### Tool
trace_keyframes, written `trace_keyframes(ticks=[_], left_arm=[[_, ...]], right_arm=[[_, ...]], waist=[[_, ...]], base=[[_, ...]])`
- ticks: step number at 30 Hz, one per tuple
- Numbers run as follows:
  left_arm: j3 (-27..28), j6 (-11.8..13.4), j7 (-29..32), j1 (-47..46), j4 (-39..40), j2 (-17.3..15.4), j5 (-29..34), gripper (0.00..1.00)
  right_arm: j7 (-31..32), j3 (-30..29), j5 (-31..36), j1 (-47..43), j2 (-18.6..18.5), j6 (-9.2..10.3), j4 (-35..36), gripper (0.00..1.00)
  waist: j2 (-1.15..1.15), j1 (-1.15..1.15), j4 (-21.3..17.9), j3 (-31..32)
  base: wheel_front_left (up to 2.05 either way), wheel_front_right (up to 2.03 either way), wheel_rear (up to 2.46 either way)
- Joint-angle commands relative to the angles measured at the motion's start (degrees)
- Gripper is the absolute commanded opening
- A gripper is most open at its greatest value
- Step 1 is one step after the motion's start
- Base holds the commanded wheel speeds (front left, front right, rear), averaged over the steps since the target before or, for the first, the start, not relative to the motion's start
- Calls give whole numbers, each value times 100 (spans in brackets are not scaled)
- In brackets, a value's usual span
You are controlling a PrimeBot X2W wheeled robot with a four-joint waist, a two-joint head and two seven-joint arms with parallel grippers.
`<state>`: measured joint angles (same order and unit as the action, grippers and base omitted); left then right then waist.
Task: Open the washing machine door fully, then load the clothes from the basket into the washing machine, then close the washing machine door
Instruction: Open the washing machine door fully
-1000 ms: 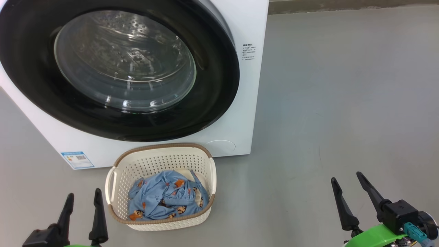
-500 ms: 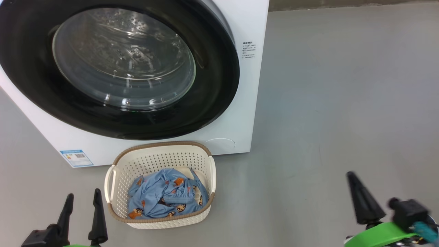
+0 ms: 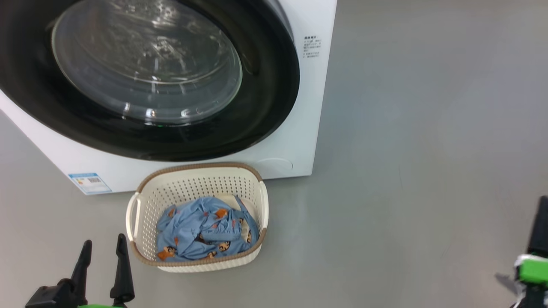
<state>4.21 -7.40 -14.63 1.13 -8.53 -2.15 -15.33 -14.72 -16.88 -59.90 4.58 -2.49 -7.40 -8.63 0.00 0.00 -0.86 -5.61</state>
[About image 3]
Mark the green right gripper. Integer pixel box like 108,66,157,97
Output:
514,196,548,308

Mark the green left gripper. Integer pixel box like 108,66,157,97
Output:
71,234,135,308

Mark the blue cartoon print garment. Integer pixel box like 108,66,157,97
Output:
156,196,260,262

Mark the cream cloth garment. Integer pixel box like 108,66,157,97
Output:
216,195,252,242

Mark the dark round glass washer door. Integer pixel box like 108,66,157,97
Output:
0,0,300,162

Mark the cream perforated laundry basket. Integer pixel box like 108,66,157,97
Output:
125,162,269,273

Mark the white front-load washing machine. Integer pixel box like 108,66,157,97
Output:
0,0,338,195

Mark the blue energy label sticker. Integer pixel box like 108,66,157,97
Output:
68,172,113,195

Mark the round white filter cover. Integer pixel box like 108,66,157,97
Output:
257,158,294,175

